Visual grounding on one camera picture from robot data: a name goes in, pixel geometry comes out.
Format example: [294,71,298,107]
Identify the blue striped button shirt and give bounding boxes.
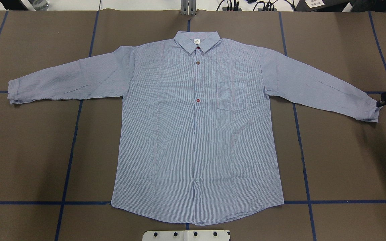
[7,31,380,225]

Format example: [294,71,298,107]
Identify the black box with label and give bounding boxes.
[295,0,350,12]

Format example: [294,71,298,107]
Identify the clear plastic water bottle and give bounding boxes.
[28,0,49,11]

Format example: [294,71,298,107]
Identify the black cable bundle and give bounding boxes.
[216,0,296,12]

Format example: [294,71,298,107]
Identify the grey aluminium frame post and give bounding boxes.
[180,0,197,16]

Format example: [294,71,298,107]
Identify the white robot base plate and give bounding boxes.
[142,230,231,241]

